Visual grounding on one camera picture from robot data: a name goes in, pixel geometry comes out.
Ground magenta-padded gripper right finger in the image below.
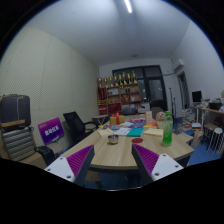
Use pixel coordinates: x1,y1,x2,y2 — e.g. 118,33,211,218
131,143,185,186

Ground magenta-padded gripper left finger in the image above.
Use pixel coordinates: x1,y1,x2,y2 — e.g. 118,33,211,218
44,144,96,188

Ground green drink bottle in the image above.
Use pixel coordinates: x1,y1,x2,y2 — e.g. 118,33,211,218
161,110,174,147

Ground flat round red coaster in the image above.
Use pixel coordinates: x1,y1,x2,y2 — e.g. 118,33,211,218
131,137,144,145

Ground large cream book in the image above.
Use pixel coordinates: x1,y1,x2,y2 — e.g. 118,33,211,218
142,127,164,137

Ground teal book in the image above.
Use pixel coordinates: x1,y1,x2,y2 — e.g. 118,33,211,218
126,127,145,138

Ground black bag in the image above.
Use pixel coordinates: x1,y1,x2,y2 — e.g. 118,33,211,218
34,145,57,167

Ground orange book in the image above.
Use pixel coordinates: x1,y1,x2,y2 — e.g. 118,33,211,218
143,121,158,129

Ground black office chair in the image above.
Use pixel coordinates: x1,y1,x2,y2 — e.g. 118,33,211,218
62,110,99,145

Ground white book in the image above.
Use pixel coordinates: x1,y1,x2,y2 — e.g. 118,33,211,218
113,127,132,137

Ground small cream book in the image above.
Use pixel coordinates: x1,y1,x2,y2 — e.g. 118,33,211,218
97,128,116,138

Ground small metal cup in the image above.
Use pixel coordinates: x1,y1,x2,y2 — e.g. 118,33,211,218
107,134,120,145

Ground purple sign board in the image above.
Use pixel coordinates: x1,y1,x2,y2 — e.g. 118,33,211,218
37,117,65,146

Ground orange standing card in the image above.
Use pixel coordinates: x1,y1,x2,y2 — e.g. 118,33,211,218
144,110,154,124

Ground pink flowers in pot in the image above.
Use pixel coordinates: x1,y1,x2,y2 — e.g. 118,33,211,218
155,111,167,130

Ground blue colourful book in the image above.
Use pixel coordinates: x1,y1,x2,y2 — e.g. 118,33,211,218
102,124,120,131

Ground yellow gift box red ribbon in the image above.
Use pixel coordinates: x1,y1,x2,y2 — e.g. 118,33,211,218
109,112,126,126

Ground silver ribbed suitcase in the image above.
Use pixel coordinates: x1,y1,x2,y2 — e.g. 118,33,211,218
0,126,37,162

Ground wooden shelf unit with trophies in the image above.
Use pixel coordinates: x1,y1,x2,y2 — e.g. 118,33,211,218
96,70,143,116

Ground black framed glass door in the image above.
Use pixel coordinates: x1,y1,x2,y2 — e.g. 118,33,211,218
112,65,168,111

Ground white round stool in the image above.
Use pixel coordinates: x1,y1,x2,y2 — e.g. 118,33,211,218
208,127,224,151

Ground wooden side desk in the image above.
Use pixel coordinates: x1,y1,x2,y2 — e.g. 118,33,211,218
194,105,224,134

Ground black computer monitor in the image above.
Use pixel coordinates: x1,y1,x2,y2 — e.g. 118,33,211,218
191,90,203,104

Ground black suitcase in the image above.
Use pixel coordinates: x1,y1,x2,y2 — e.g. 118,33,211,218
0,94,32,133

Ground white air conditioner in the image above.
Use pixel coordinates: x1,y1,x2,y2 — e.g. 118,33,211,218
173,58,185,72

